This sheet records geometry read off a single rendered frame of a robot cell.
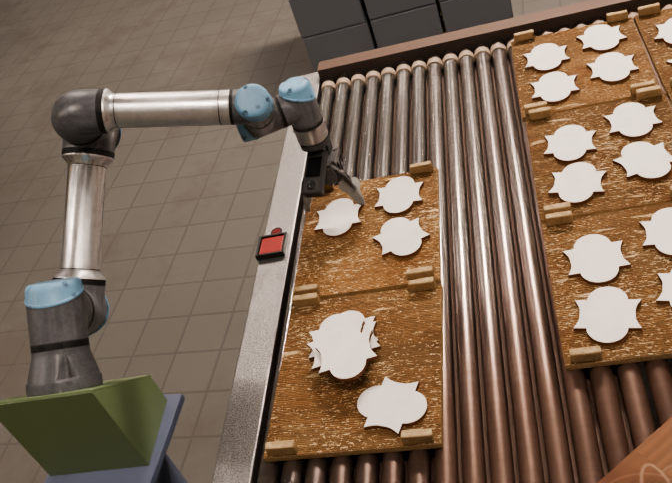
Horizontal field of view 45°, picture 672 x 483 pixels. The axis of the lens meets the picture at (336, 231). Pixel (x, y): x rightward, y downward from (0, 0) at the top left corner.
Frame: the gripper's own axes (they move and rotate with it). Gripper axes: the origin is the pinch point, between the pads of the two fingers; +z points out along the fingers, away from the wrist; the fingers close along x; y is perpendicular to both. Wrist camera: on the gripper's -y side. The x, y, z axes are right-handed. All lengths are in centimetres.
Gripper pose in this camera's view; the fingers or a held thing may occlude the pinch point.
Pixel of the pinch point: (335, 210)
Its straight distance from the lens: 202.2
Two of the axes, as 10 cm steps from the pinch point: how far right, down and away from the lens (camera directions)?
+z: 2.8, 7.7, 5.7
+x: -9.4, 0.9, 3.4
